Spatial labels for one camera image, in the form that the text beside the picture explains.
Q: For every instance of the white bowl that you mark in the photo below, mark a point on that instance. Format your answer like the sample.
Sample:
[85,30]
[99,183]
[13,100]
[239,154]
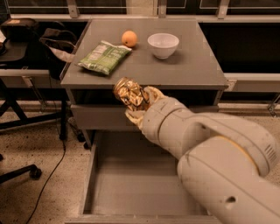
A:
[163,45]

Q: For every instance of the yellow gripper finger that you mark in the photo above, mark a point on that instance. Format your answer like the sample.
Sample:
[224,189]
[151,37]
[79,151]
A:
[136,117]
[154,94]

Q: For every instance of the orange fruit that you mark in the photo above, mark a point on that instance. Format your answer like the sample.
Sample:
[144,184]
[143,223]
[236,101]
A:
[129,39]

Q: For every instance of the dark backpack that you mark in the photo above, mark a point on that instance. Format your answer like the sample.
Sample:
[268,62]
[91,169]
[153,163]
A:
[59,46]

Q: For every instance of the green chip bag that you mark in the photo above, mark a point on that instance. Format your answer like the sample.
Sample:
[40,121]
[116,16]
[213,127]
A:
[104,58]

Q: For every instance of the orange soda can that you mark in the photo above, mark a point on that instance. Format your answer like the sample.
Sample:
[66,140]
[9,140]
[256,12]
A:
[131,94]

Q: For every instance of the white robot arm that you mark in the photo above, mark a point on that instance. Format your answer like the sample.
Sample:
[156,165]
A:
[222,159]

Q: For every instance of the open grey middle drawer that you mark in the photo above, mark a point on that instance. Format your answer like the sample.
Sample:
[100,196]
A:
[132,181]

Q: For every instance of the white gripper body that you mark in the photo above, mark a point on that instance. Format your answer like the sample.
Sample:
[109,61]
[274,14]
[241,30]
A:
[155,116]

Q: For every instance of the grey drawer cabinet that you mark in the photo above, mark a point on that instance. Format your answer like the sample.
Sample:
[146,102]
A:
[192,74]

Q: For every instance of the black office chair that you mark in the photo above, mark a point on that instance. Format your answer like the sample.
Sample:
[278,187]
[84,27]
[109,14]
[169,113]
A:
[32,169]

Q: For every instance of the closed grey top drawer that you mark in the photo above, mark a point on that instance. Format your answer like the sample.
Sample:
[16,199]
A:
[102,117]

